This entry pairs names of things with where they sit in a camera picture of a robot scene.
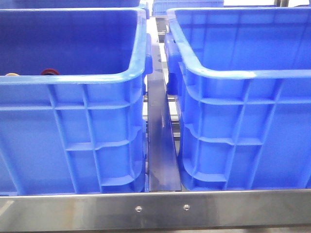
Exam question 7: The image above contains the red mushroom push button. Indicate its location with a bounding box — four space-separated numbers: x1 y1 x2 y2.
40 68 60 75

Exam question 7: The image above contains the yellow mushroom push button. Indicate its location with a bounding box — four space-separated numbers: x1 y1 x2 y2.
5 72 19 76

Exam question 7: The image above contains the left blue plastic crate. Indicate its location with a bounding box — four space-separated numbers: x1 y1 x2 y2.
0 8 153 196

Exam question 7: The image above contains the blue plastic crate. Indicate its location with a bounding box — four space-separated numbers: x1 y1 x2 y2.
0 8 153 196
165 7 311 191

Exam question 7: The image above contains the right blue plastic crate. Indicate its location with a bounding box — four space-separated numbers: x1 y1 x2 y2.
165 7 311 191

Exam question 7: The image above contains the rear centre blue crate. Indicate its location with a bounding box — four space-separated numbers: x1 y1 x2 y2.
152 0 224 16

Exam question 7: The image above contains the rear left blue crate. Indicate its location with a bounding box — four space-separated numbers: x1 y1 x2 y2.
0 0 149 9

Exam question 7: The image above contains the steel front shelf rail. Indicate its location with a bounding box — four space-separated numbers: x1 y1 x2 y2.
0 189 311 232

